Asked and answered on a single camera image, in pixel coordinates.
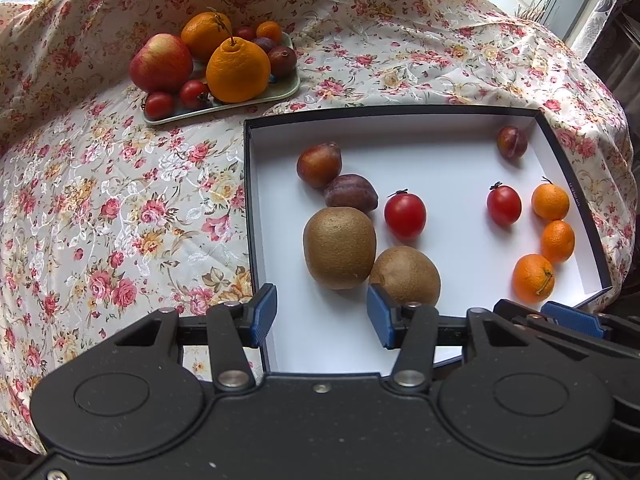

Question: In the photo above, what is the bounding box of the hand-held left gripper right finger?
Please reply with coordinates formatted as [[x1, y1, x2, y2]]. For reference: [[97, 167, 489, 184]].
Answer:
[[366, 283, 531, 393]]

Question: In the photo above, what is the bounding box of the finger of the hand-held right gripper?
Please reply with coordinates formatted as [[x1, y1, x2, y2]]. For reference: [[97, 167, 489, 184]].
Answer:
[[492, 299, 547, 324], [542, 301, 614, 339]]

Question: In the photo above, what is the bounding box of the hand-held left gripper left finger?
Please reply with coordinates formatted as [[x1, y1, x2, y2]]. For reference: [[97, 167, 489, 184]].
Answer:
[[114, 282, 278, 393]]

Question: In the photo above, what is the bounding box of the brown kiwi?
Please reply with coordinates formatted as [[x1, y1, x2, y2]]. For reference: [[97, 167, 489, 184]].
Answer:
[[303, 206, 377, 291], [369, 246, 442, 307]]

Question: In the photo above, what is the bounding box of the red cherry tomato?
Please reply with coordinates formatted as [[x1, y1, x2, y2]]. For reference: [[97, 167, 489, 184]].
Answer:
[[384, 189, 427, 239], [487, 181, 522, 227], [179, 80, 211, 109], [144, 91, 176, 118]]

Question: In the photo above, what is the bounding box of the reddish brown plum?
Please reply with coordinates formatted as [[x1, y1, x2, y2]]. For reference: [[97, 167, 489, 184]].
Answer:
[[296, 143, 343, 189]]

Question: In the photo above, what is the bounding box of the dark box with white inside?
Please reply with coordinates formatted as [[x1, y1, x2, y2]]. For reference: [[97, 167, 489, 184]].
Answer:
[[243, 105, 613, 376]]

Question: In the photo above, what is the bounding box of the floral tablecloth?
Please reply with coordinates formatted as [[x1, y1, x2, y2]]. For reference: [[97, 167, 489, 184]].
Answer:
[[0, 0, 636, 453]]

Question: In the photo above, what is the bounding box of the light green plate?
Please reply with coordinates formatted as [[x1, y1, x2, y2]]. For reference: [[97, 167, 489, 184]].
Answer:
[[141, 30, 301, 126]]

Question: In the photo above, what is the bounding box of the large knobbed orange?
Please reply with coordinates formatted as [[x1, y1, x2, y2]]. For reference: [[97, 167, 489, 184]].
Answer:
[[205, 35, 271, 104]]

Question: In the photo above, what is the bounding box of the red apple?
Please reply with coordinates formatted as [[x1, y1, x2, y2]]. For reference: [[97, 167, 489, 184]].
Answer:
[[129, 33, 194, 94]]

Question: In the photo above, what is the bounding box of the large round orange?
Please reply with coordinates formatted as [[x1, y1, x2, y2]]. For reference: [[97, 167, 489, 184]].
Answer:
[[181, 7, 233, 61]]

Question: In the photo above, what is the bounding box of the white lace curtain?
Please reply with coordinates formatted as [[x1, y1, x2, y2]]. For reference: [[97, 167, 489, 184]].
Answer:
[[570, 0, 636, 61]]

